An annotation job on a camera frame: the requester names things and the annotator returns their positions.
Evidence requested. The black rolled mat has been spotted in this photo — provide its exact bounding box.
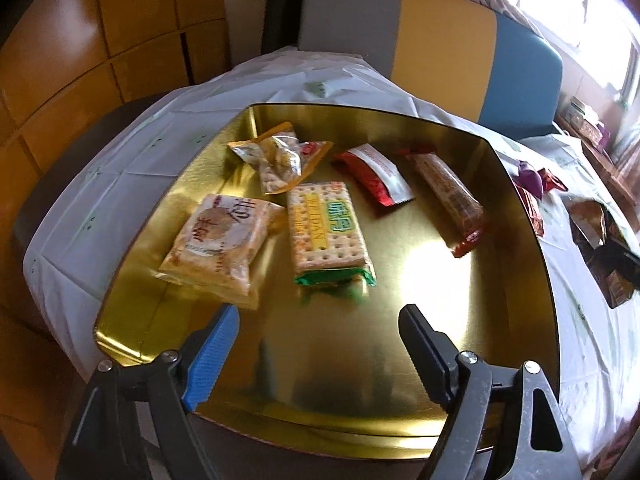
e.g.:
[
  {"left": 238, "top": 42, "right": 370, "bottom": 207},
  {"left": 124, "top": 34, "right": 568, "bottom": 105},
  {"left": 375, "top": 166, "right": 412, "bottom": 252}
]
[{"left": 260, "top": 0, "right": 311, "bottom": 56}]

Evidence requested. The red foil candy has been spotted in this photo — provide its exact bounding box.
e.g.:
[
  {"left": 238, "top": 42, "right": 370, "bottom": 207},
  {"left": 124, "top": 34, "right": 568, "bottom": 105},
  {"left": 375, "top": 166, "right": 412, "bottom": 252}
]
[{"left": 537, "top": 167, "right": 568, "bottom": 193}]

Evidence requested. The long orange biscuit bar packet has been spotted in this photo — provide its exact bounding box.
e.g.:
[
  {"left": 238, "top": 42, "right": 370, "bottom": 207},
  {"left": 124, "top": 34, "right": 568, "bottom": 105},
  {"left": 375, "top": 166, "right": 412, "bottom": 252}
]
[{"left": 400, "top": 146, "right": 488, "bottom": 259}]

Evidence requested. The patterned tissue box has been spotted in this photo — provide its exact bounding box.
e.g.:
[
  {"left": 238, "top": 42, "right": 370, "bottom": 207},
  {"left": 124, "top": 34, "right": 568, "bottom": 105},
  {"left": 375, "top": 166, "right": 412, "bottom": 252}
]
[{"left": 565, "top": 97, "right": 608, "bottom": 146}]

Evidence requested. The green cracker packet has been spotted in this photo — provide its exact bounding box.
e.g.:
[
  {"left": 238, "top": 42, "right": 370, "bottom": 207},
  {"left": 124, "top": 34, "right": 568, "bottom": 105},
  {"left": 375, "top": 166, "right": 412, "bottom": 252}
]
[{"left": 286, "top": 181, "right": 377, "bottom": 297}]

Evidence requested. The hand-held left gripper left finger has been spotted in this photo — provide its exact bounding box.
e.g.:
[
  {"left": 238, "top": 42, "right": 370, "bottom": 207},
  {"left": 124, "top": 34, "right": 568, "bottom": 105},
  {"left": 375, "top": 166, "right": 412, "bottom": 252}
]
[{"left": 55, "top": 302, "right": 241, "bottom": 480}]

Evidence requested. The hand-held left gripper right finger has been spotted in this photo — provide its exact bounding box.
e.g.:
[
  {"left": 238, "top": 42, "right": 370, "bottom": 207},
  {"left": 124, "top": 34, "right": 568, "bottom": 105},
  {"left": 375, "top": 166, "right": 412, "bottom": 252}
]
[{"left": 397, "top": 302, "right": 583, "bottom": 480}]

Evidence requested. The white and red snack packet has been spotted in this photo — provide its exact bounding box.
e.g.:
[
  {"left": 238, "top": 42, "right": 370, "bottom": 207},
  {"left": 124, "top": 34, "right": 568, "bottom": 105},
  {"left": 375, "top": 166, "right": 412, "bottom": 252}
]
[{"left": 332, "top": 143, "right": 416, "bottom": 208}]

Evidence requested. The wooden side table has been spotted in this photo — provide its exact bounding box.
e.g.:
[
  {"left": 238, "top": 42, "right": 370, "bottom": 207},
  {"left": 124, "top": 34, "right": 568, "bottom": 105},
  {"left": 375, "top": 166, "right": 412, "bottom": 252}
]
[{"left": 555, "top": 120, "right": 640, "bottom": 221}]

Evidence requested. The beige pastry packet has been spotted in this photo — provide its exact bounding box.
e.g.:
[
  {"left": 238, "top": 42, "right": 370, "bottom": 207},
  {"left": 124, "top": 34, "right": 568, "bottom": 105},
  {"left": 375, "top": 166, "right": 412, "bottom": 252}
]
[{"left": 156, "top": 193, "right": 287, "bottom": 306}]

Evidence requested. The orange clear cracker packet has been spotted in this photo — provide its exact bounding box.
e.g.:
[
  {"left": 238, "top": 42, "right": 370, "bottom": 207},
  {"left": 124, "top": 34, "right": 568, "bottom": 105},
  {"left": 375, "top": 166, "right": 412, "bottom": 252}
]
[{"left": 227, "top": 121, "right": 335, "bottom": 196}]

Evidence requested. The grey yellow blue headboard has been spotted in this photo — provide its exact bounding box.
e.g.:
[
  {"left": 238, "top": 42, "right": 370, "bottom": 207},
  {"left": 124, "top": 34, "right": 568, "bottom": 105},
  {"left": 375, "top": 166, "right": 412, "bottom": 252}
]
[{"left": 297, "top": 0, "right": 566, "bottom": 141}]

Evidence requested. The white printed tablecloth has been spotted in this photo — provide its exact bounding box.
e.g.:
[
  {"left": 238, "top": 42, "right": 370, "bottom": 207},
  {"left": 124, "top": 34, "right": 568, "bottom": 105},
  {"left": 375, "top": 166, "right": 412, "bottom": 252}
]
[{"left": 22, "top": 46, "right": 640, "bottom": 480}]

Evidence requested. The gold snack packet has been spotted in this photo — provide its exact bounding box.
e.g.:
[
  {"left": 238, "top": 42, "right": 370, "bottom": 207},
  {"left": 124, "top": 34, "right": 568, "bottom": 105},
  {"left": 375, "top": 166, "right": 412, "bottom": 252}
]
[{"left": 570, "top": 199, "right": 640, "bottom": 309}]

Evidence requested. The gold tin box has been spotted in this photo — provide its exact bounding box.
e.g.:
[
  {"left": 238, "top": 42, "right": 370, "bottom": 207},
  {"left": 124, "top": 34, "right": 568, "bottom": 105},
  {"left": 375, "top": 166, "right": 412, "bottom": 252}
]
[{"left": 92, "top": 102, "right": 561, "bottom": 461}]

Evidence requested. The purple candy wrapper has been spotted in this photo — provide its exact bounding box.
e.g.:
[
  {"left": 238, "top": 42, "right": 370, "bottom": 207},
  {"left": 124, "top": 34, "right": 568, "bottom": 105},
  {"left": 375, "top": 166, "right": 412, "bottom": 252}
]
[{"left": 515, "top": 160, "right": 546, "bottom": 198}]

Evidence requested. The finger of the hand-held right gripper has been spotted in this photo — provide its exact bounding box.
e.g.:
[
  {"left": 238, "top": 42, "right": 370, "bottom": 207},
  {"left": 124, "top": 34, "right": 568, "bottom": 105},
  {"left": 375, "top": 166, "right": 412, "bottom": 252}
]
[{"left": 594, "top": 240, "right": 640, "bottom": 267}]

